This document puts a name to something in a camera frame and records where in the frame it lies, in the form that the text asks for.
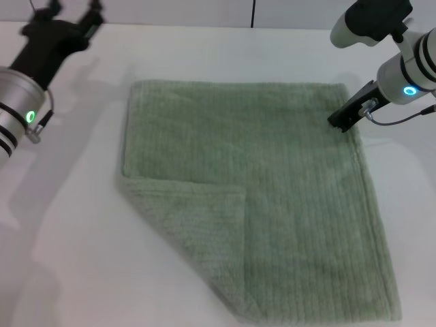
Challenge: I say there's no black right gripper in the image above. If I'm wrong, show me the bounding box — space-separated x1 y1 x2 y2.
327 79 390 134

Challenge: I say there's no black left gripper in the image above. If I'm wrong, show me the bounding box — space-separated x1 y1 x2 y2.
9 0 105 92

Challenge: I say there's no green ribbed towel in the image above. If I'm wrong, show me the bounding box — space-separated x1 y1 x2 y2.
114 79 403 323

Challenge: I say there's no grey right wrist cable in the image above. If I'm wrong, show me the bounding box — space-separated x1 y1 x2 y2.
360 97 436 126

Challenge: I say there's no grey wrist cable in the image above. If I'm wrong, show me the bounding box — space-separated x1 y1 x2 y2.
23 89 55 144
360 97 436 126

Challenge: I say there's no grey left wrist cable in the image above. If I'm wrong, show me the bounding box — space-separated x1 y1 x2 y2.
23 89 55 144

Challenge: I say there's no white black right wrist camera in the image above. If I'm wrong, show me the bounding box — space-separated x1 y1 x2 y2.
329 0 414 49

